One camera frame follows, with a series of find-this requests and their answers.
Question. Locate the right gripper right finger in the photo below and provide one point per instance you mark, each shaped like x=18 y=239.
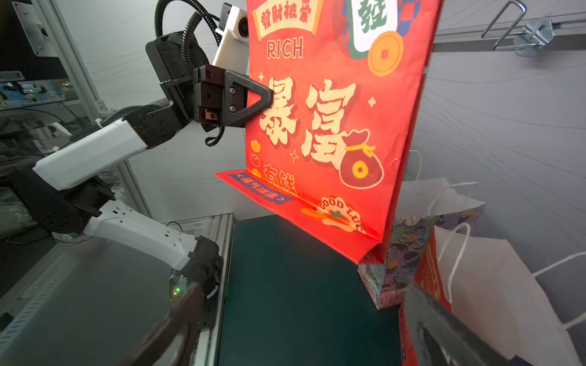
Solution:
x=437 y=336

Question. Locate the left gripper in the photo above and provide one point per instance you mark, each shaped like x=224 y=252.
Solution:
x=226 y=98

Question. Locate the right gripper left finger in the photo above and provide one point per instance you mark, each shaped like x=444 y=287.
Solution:
x=173 y=341

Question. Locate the red paper bag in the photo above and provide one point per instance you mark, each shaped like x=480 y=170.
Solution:
x=487 y=287
x=329 y=153

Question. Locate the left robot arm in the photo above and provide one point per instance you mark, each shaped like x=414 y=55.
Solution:
x=63 y=191

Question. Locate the floral paper bag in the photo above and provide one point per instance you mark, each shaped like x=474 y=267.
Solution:
x=422 y=205

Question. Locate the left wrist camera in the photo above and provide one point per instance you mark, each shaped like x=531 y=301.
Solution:
x=234 y=50

